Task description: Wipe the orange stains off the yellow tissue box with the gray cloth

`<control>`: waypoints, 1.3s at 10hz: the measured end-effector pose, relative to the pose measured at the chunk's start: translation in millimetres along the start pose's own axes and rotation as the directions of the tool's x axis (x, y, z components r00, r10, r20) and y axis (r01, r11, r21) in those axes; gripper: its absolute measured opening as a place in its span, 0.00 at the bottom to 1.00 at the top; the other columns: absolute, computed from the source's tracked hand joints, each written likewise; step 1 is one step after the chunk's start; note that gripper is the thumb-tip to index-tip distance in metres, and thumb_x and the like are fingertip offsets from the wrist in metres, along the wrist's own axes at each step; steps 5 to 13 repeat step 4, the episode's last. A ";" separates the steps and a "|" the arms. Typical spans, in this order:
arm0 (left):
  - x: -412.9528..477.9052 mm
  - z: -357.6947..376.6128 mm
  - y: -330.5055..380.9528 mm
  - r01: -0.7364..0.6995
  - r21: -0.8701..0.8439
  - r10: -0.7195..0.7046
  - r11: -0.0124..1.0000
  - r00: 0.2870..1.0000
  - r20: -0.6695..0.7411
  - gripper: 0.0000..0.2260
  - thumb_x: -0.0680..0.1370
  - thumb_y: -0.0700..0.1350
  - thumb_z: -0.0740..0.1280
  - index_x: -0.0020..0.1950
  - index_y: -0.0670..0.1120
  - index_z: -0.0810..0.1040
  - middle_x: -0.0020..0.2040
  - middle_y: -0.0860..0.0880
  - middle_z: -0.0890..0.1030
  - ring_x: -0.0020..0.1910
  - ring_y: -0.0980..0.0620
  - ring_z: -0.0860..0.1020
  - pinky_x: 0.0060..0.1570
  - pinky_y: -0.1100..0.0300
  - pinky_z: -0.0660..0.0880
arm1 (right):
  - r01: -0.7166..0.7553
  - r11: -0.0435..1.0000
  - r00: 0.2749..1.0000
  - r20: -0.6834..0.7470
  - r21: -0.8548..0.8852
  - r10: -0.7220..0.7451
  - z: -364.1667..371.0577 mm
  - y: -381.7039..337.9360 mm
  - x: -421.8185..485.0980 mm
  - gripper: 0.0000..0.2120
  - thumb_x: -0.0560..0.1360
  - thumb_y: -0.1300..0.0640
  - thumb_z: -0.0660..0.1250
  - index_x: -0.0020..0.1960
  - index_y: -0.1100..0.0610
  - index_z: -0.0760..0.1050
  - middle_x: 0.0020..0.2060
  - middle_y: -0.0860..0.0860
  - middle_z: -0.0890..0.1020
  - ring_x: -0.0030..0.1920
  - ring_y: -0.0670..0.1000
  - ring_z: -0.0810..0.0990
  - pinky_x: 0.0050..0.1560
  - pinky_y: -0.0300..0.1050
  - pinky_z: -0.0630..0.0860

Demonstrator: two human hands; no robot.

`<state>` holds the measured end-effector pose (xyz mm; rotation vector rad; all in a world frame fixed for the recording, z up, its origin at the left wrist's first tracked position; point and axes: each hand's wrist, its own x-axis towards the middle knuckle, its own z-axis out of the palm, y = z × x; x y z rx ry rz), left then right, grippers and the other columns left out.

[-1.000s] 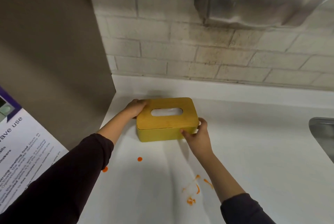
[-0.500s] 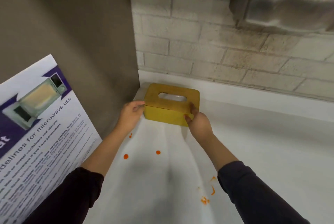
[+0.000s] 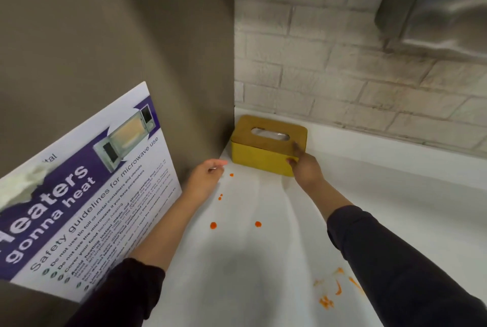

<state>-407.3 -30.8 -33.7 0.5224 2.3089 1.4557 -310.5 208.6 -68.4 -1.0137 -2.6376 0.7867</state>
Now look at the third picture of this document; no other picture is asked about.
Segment person's right hand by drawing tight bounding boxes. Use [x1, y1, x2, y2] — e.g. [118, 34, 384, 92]
[286, 142, 325, 191]

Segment person's left hand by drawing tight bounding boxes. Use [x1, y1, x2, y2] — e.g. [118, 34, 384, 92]
[182, 158, 229, 204]

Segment yellow box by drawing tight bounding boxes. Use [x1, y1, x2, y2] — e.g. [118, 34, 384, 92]
[230, 114, 308, 177]

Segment person's left forearm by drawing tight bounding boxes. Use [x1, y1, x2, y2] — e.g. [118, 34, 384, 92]
[64, 190, 202, 327]

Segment person's right forearm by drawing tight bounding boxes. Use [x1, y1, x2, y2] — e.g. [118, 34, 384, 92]
[310, 178, 487, 327]

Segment white and purple safety poster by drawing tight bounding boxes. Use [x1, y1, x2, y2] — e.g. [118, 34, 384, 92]
[0, 81, 183, 304]

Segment brown cabinet side panel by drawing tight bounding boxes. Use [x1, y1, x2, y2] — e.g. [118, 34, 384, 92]
[0, 0, 236, 327]

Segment steel paper towel dispenser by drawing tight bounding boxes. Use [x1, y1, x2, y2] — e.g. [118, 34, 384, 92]
[374, 0, 487, 59]

